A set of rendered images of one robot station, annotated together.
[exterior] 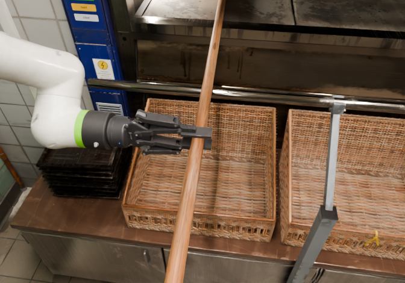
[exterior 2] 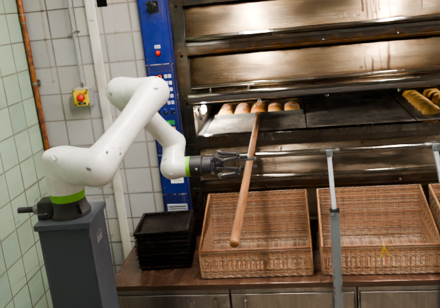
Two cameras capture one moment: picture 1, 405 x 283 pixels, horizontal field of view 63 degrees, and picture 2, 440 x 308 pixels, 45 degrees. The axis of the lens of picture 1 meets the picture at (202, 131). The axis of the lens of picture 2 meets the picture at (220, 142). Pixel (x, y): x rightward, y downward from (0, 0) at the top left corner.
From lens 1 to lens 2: 1.72 m
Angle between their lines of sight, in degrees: 29
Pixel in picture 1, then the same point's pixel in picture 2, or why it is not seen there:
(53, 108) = (173, 154)
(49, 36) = (139, 154)
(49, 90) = (171, 146)
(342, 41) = (338, 132)
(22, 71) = (165, 132)
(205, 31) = (247, 136)
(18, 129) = not seen: hidden behind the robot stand
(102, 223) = (181, 279)
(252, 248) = (300, 279)
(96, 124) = (196, 158)
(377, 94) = (375, 167)
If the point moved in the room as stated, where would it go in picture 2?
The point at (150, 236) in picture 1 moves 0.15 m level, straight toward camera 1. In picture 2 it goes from (220, 281) to (230, 296)
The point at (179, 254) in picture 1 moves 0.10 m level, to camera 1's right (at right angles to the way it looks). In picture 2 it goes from (245, 181) to (271, 179)
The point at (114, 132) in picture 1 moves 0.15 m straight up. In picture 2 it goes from (205, 162) to (201, 129)
